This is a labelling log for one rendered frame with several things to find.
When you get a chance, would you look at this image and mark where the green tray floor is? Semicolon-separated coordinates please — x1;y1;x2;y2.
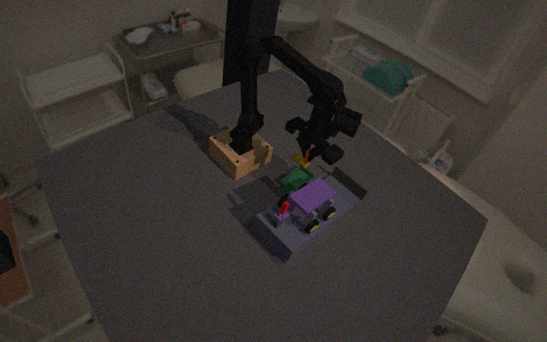
284;169;312;191

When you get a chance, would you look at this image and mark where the red-headed pin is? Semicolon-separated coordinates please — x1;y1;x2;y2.
278;201;290;218

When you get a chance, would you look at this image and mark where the purple wheeled trolley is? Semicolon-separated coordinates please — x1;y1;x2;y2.
273;178;337;234

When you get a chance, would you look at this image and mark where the green tray rim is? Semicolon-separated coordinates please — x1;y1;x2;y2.
279;165;316;192

